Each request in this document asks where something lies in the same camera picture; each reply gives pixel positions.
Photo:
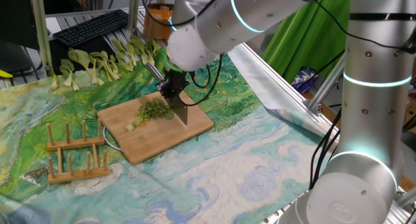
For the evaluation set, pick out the green pakchoi with long stem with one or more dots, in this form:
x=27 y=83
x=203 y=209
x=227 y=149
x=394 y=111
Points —
x=169 y=114

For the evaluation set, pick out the cut pakchoi stem piece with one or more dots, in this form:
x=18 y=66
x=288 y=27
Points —
x=145 y=111
x=130 y=127
x=142 y=115
x=138 y=121
x=148 y=106

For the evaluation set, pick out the steel cleaver knife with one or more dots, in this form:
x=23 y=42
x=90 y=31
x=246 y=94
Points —
x=180 y=110

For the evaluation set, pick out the spare green pakchoi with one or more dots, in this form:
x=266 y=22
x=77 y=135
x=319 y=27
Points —
x=79 y=57
x=128 y=53
x=139 y=46
x=122 y=63
x=152 y=48
x=107 y=66
x=75 y=86
x=53 y=84
x=67 y=78

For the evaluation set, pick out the blue white patterned bag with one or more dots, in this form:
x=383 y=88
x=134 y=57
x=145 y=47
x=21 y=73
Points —
x=304 y=79

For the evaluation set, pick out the clear plastic bag of screws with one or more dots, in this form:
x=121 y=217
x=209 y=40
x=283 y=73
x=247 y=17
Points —
x=32 y=176

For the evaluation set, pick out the cut pakchoi leaf piece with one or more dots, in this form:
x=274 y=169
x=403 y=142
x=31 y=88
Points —
x=161 y=108
x=154 y=113
x=155 y=104

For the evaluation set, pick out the small yellow object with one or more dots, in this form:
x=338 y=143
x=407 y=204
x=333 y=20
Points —
x=5 y=74

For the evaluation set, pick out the black computer keyboard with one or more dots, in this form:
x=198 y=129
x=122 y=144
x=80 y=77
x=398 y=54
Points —
x=91 y=27

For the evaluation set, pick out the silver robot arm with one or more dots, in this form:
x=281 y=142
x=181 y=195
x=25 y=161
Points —
x=357 y=185

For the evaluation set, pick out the painted landscape tablecloth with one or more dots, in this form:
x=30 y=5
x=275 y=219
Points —
x=227 y=172

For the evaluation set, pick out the plain cardboard box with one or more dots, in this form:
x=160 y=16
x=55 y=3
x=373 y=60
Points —
x=410 y=117

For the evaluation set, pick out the wooden cutting board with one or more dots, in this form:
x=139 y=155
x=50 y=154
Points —
x=195 y=126

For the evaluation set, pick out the black desk mat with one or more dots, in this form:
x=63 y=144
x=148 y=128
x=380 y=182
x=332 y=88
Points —
x=57 y=50

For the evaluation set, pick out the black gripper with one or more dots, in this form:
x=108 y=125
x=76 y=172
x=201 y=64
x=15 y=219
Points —
x=175 y=82

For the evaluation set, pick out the aluminium frame post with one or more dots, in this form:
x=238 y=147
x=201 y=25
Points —
x=40 y=29
x=133 y=13

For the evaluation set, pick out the slanted aluminium frame beam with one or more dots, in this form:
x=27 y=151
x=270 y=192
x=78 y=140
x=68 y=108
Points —
x=325 y=86

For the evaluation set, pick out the green curtain cloth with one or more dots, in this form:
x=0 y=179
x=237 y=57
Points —
x=308 y=48

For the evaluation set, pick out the wooden peg dish rack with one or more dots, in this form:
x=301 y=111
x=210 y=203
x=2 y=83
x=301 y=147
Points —
x=76 y=143

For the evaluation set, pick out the black monitor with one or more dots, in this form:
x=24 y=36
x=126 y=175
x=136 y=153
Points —
x=16 y=19

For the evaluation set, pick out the cardboard box with orange tape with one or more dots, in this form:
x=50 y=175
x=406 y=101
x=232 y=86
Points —
x=157 y=21

